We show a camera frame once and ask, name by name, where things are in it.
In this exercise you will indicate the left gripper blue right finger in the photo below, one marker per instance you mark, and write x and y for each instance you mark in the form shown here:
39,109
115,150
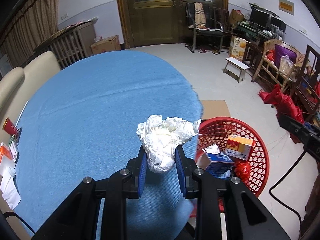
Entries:
180,162

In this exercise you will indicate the red plastic mesh basket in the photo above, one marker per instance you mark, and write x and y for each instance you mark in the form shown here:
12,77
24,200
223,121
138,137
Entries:
216,131

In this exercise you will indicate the beige striped curtain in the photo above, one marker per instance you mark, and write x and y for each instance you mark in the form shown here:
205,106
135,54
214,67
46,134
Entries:
32,24

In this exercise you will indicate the white tissue paper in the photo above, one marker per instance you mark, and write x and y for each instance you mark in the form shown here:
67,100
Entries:
8,188

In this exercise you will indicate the orange box in basket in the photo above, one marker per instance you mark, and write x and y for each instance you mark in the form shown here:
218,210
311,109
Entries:
239,147

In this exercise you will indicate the red paper cup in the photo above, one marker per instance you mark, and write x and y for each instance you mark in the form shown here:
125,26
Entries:
9,127

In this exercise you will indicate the white small stool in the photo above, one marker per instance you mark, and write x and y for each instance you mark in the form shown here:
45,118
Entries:
239,66

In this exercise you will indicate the black computer monitor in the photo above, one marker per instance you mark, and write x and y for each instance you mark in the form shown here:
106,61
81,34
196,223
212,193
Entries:
259,19

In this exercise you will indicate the red bags on floor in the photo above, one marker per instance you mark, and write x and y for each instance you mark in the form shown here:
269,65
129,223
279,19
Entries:
283,104

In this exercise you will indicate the flat cardboard sheet on floor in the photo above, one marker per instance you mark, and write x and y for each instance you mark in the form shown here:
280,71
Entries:
214,108

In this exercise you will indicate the blue round tablecloth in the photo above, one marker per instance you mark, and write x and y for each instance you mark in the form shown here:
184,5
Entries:
83,121

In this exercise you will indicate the small white barcode box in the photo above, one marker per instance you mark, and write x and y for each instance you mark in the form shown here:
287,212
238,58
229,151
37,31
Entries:
14,151

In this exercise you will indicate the purple cushion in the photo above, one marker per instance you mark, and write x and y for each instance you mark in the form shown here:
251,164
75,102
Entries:
282,51

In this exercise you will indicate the orange fruit carton box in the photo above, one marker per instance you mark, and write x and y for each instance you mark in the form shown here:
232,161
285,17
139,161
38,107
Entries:
237,48

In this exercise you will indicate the black metal chair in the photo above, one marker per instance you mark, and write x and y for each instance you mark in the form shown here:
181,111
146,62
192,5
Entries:
202,23

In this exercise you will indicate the white plastic bag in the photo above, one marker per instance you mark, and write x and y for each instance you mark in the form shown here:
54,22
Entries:
160,138

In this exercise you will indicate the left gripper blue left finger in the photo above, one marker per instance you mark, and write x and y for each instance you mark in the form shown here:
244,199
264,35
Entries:
142,157

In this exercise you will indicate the red plastic bag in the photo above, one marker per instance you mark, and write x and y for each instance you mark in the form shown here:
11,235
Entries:
242,170

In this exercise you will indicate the blue white long box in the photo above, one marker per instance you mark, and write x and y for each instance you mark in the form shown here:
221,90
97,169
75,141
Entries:
212,160

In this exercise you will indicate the wooden armchair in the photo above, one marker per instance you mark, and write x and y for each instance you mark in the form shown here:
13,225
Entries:
280,64

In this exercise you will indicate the brown cardboard box by wall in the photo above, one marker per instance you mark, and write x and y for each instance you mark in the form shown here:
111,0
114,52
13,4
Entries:
105,45

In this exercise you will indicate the beige leather sofa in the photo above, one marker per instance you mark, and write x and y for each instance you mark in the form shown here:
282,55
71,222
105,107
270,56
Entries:
20,84

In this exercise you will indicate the wooden slatted crib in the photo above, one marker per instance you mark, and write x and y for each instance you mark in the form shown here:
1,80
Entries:
70,44

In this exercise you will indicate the brown wooden double door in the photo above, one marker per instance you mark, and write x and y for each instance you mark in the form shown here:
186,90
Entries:
149,22

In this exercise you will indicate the orange white tissue pack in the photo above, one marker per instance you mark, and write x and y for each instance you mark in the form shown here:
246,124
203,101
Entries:
6,157

